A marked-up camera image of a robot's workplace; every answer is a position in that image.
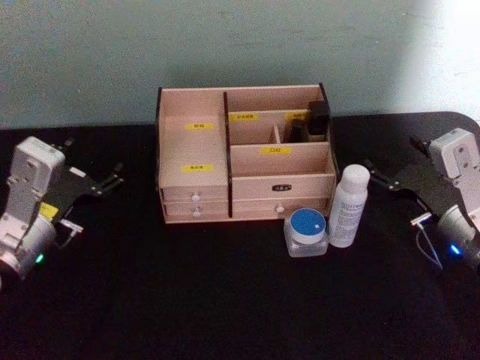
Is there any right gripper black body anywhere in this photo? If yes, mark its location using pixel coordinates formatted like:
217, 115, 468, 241
388, 157, 464, 221

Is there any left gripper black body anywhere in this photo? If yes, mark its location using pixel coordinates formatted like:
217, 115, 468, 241
37, 163, 105, 228

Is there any white plastic bottle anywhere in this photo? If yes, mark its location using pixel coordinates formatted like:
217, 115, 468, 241
328, 163, 372, 249

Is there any small wooden drawer white knob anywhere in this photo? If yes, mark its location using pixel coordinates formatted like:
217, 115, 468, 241
163, 201, 230, 223
160, 185, 230, 206

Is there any black square bottle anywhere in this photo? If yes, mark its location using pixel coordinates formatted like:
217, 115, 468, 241
307, 100, 332, 137

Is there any pale wooden desk organizer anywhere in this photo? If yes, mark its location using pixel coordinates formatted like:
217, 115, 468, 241
155, 82, 341, 226

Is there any clear jar blue lid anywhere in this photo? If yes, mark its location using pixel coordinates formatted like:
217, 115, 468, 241
283, 207, 331, 259

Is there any small black tube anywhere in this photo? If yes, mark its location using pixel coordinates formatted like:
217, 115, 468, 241
289, 118, 310, 144

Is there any wide wooden drawer white knob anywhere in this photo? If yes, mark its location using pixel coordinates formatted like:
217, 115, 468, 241
232, 197, 332, 221

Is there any black table cloth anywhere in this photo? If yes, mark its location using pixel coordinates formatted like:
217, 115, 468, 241
0, 110, 480, 360

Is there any white cable silver plug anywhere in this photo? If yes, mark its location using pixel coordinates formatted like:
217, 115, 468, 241
409, 211, 444, 270

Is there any dark cable silver plug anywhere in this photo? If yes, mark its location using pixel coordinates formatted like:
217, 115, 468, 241
55, 219, 84, 249

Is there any pale green wall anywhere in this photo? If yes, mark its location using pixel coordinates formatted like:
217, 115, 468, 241
0, 0, 480, 131

